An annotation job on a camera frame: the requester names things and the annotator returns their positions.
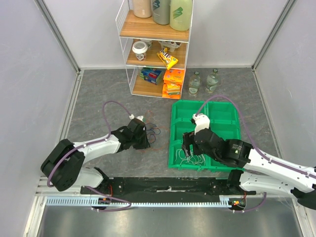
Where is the left glass bottle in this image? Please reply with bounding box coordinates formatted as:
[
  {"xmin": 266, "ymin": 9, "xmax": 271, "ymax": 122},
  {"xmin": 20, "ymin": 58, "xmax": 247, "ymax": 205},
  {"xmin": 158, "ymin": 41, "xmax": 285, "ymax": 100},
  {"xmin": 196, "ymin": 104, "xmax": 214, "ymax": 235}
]
[{"xmin": 188, "ymin": 71, "xmax": 200, "ymax": 96}]

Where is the right glass bottle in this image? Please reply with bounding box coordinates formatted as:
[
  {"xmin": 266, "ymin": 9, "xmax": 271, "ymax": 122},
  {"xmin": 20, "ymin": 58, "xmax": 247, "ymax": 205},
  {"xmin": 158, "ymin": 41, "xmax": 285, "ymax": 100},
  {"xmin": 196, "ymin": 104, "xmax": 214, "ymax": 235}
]
[{"xmin": 205, "ymin": 69, "xmax": 220, "ymax": 93}]

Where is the yellow candy bag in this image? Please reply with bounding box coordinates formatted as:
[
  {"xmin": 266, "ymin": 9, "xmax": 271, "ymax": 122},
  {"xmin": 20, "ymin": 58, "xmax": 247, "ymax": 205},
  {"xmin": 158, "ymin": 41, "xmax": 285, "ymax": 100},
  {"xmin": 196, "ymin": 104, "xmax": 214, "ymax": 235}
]
[{"xmin": 157, "ymin": 47, "xmax": 178, "ymax": 70}]

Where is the white yogurt cup pack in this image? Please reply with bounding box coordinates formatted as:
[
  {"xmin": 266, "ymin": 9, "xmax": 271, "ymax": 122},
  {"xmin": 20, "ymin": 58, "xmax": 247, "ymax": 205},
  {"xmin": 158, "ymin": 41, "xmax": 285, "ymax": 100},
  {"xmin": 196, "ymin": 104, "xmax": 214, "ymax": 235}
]
[{"xmin": 158, "ymin": 40, "xmax": 182, "ymax": 52}]

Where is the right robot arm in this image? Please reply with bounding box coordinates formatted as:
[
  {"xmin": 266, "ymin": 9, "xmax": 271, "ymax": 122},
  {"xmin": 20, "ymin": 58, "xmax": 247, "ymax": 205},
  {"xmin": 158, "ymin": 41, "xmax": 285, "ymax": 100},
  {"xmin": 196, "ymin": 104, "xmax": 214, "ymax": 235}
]
[{"xmin": 182, "ymin": 128, "xmax": 316, "ymax": 210}]

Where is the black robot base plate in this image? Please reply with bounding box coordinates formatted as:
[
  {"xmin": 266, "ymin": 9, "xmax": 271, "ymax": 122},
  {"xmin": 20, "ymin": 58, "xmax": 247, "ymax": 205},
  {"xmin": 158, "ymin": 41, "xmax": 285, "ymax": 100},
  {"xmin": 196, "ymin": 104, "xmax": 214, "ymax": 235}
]
[{"xmin": 95, "ymin": 177, "xmax": 256, "ymax": 196}]

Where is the white wire wooden shelf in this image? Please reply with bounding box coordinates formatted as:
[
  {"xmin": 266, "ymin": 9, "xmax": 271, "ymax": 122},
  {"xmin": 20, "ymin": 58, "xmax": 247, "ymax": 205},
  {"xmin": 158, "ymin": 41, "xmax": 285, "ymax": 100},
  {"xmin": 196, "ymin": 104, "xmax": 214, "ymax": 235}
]
[{"xmin": 116, "ymin": 0, "xmax": 192, "ymax": 99}]

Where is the green compartment bin tray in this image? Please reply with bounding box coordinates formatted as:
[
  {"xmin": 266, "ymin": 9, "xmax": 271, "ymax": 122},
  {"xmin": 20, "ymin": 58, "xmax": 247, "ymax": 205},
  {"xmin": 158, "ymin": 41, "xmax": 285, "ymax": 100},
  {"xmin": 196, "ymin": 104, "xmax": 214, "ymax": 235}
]
[{"xmin": 168, "ymin": 100, "xmax": 241, "ymax": 172}]

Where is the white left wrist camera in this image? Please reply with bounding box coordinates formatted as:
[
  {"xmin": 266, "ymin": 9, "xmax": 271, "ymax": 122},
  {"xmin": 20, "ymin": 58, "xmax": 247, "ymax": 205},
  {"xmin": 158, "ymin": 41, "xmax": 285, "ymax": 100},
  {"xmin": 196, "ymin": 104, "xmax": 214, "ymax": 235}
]
[{"xmin": 129, "ymin": 114, "xmax": 144, "ymax": 125}]

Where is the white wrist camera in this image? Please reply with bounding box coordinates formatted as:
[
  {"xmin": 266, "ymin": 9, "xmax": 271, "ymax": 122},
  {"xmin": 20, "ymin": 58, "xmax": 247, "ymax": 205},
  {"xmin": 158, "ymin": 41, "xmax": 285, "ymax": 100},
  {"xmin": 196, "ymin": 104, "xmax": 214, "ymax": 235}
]
[
  {"xmin": 129, "ymin": 114, "xmax": 144, "ymax": 125},
  {"xmin": 191, "ymin": 113, "xmax": 210, "ymax": 134}
]

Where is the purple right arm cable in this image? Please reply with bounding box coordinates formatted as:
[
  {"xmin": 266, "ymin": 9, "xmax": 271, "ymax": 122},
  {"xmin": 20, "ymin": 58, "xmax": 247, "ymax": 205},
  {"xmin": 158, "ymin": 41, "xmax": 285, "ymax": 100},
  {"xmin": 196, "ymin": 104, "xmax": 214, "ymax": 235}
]
[{"xmin": 195, "ymin": 95, "xmax": 316, "ymax": 213}]

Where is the white paper coffee cup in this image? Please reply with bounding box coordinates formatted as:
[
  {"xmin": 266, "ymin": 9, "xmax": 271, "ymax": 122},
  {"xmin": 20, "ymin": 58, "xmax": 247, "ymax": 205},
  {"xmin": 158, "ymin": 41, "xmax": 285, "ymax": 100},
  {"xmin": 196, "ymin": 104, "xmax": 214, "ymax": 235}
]
[{"xmin": 132, "ymin": 40, "xmax": 148, "ymax": 61}]

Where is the beige bottle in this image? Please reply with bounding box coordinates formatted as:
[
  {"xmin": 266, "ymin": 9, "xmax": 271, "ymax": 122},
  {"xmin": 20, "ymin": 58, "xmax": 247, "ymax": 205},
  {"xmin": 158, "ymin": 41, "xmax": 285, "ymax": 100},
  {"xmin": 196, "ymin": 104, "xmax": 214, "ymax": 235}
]
[{"xmin": 132, "ymin": 0, "xmax": 152, "ymax": 18}]

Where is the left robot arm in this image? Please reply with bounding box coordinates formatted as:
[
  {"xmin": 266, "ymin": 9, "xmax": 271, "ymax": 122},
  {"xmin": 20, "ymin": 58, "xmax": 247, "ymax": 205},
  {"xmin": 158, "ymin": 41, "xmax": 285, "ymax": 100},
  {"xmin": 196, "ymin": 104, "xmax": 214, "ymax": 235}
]
[{"xmin": 40, "ymin": 116, "xmax": 150, "ymax": 194}]

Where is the grey green bottle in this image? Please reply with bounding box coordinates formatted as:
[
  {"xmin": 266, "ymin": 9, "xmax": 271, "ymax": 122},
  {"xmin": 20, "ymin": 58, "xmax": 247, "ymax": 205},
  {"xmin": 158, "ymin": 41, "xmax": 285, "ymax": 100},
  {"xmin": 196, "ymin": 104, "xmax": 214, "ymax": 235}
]
[{"xmin": 152, "ymin": 0, "xmax": 170, "ymax": 25}]

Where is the orange sponge package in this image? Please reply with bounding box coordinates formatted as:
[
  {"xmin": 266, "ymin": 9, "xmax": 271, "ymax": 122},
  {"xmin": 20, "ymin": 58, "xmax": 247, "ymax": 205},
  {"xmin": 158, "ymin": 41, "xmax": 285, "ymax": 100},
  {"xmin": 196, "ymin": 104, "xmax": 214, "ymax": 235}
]
[{"xmin": 162, "ymin": 69, "xmax": 185, "ymax": 100}]

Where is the white slotted cable duct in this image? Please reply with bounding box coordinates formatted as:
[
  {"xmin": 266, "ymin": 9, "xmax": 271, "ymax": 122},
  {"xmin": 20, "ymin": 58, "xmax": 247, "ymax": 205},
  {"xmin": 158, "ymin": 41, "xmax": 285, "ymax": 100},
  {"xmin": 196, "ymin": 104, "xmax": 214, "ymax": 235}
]
[{"xmin": 46, "ymin": 196, "xmax": 232, "ymax": 208}]

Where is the glass bottle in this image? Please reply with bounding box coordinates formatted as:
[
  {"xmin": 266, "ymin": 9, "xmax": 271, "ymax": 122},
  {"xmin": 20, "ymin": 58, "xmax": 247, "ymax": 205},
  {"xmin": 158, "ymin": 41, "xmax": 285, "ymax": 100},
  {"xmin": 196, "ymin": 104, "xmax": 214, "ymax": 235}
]
[
  {"xmin": 188, "ymin": 71, "xmax": 200, "ymax": 96},
  {"xmin": 205, "ymin": 69, "xmax": 220, "ymax": 93}
]

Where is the light green bottle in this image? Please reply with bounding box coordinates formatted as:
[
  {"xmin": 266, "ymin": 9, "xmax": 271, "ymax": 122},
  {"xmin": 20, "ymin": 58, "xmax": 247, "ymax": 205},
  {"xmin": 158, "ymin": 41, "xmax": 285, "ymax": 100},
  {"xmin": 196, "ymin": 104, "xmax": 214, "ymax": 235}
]
[{"xmin": 170, "ymin": 0, "xmax": 193, "ymax": 31}]

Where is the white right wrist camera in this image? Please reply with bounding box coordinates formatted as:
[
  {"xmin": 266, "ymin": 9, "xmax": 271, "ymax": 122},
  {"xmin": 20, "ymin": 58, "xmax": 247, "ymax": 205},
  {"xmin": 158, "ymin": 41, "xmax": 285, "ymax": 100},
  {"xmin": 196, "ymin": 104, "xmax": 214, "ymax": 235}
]
[{"xmin": 191, "ymin": 113, "xmax": 210, "ymax": 134}]

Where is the white cable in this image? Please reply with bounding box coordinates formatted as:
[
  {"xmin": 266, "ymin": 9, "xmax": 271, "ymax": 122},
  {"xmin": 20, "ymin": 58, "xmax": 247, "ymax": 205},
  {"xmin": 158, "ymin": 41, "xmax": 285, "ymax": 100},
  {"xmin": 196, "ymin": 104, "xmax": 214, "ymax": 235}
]
[
  {"xmin": 175, "ymin": 149, "xmax": 205, "ymax": 166},
  {"xmin": 174, "ymin": 148, "xmax": 207, "ymax": 167}
]

